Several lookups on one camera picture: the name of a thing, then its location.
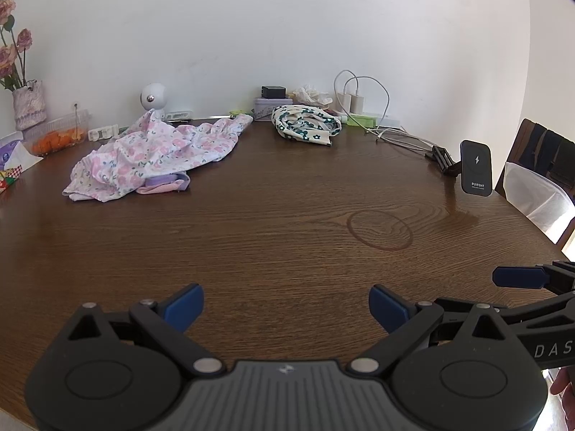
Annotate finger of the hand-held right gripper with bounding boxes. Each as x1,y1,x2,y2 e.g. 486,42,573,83
493,260,575,295
433,291,575,324

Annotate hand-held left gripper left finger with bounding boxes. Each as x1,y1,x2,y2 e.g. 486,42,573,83
67,284,224,375

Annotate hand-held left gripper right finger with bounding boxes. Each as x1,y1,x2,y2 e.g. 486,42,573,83
351,284,506,375

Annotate pink floral garment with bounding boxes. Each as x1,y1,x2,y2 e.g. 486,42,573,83
62,108,253,203

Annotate dark clothes on chair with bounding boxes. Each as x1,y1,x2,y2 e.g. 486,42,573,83
525,123,575,189

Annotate person's right hand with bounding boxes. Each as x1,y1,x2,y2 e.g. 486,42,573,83
550,367,575,414

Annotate white bag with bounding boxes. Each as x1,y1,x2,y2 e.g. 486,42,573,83
502,162,575,245

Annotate pastel pink purple garment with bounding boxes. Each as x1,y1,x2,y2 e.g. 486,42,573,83
136,171,192,195

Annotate wooden chair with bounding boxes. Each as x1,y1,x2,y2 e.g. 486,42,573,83
494,118,575,261

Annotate black charger stand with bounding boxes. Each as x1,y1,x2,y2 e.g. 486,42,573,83
425,145,463,176

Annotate white power strip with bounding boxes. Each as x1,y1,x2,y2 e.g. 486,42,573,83
359,111,401,129

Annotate cream green floral garment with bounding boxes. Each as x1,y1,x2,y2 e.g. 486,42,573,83
271,104,343,147

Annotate clear container with orange food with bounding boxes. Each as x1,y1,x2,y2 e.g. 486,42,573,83
22,110,91,158

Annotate lavender tin box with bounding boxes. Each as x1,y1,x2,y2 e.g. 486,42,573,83
252,96,294,122

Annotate red checkered packet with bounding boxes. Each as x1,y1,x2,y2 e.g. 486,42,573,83
0,164,23,194

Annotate crumpled white tissue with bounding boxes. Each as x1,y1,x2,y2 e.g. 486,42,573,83
292,84,334,106

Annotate purple tissue pack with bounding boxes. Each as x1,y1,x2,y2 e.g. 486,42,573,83
0,132,43,176

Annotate lilac lace vase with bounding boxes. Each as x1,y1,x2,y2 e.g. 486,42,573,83
12,80,48,131

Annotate pink artificial flowers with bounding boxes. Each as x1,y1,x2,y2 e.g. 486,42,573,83
0,0,34,91

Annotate black wireless charger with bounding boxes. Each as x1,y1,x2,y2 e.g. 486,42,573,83
460,139,496,197

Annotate white cable bundle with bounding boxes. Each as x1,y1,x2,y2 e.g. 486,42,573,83
368,126,438,153

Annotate looped white cable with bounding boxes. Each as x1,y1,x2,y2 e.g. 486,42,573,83
333,69,391,131

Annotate white robot-shaped camera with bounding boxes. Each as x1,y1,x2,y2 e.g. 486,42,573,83
139,83,166,113

